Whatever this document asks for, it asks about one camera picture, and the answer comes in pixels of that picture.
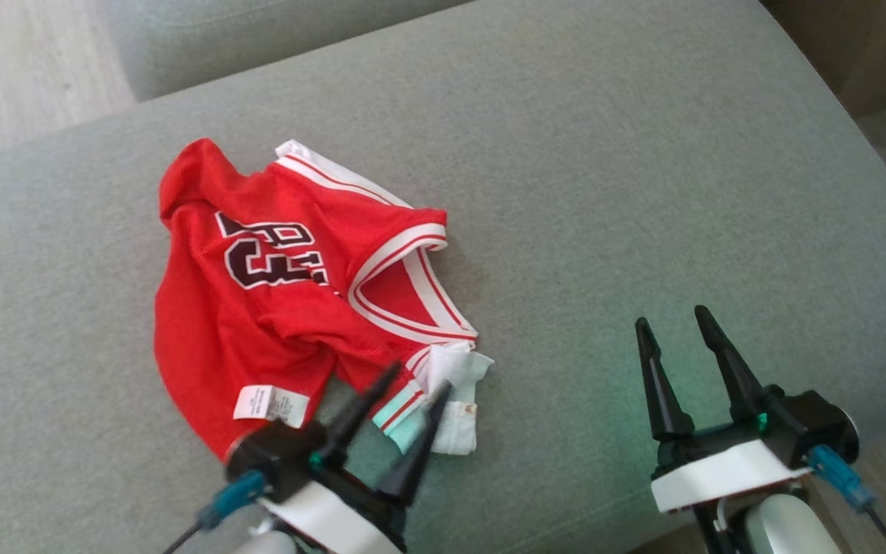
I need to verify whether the yellow furniture panel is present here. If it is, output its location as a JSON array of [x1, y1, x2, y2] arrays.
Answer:
[[764, 0, 886, 118]]

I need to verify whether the small grey sofa cushion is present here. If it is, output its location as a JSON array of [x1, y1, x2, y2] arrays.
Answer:
[[103, 0, 476, 102]]

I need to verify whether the red basketball jersey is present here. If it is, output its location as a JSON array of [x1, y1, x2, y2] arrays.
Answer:
[[154, 138, 495, 463]]

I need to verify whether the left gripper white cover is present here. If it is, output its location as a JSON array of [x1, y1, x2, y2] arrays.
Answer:
[[258, 362, 454, 554]]

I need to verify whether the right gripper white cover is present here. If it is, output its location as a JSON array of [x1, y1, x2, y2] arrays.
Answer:
[[635, 305, 810, 554]]

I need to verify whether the large grey sofa seat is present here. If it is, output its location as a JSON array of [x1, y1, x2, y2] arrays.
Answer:
[[0, 0, 886, 554]]

